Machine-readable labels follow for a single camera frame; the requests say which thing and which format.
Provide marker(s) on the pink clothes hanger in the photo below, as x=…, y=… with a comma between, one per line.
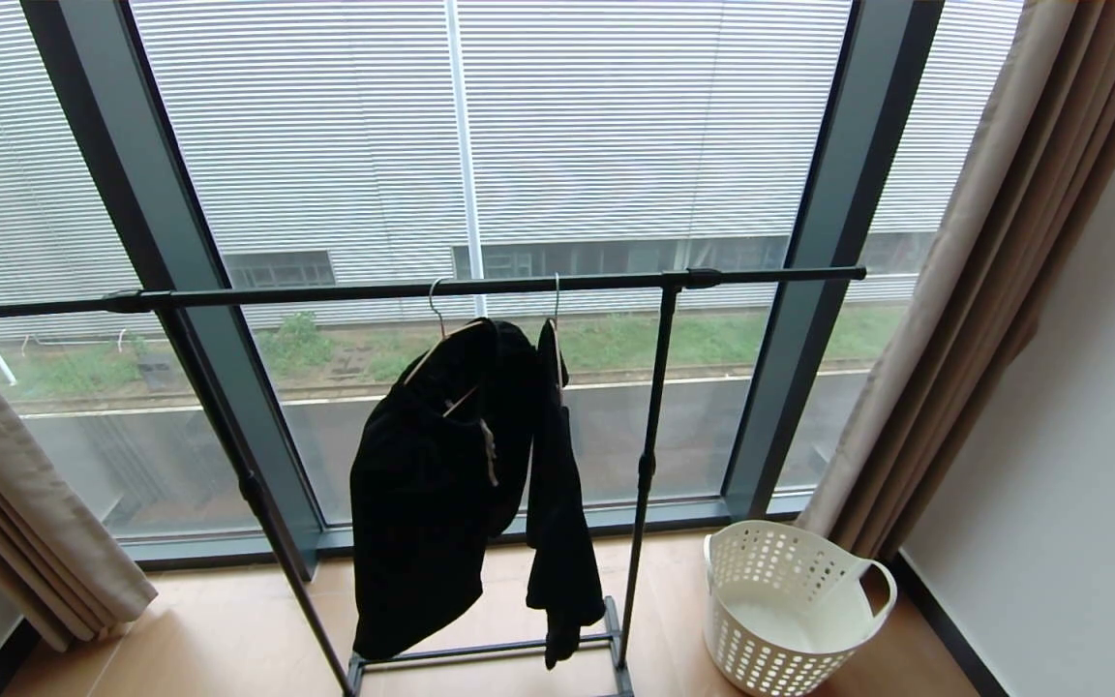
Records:
x=436, y=302
x=556, y=300

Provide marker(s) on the black garment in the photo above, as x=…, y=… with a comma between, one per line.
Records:
x=557, y=523

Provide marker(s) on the black shorts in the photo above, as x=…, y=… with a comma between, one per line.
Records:
x=422, y=523

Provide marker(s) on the black clothes rack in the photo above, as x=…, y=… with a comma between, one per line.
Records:
x=325, y=290

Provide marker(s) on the white laundry basket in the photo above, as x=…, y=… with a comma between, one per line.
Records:
x=790, y=620

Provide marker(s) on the window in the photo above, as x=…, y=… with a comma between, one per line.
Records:
x=616, y=116

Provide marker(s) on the beige curtain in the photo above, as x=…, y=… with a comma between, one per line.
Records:
x=25, y=513
x=1003, y=194

